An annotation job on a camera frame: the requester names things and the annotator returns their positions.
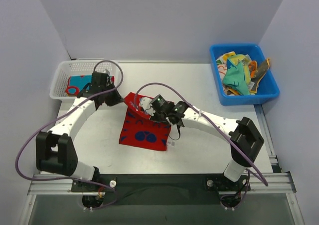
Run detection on green teal crumpled towel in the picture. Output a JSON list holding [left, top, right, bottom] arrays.
[[222, 60, 251, 96]]

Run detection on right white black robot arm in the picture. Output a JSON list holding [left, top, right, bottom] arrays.
[[139, 95, 264, 182]]

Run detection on yellow orange towel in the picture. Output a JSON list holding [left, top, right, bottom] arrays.
[[227, 54, 258, 83]]

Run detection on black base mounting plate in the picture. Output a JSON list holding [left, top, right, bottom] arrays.
[[71, 174, 251, 207]]

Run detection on white patterned towel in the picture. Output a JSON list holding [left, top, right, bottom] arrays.
[[216, 51, 236, 76]]

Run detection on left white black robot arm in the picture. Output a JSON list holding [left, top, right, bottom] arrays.
[[35, 71, 124, 182]]

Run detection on folded blue red towel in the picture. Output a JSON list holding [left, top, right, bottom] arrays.
[[65, 75, 116, 99]]

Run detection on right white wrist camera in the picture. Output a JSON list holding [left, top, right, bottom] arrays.
[[139, 97, 153, 116]]

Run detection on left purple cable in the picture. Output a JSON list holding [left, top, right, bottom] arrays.
[[14, 59, 125, 208]]

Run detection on red blue tiger towel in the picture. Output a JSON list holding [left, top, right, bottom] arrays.
[[119, 92, 171, 151]]

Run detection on white perforated plastic basket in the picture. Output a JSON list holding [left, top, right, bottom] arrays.
[[49, 60, 120, 101]]

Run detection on purple cable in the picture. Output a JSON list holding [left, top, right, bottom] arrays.
[[14, 59, 125, 208], [133, 82, 269, 208]]

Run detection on grey orange-edged towel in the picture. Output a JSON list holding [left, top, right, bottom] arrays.
[[249, 58, 271, 94]]

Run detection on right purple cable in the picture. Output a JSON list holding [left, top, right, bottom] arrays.
[[133, 82, 269, 208]]

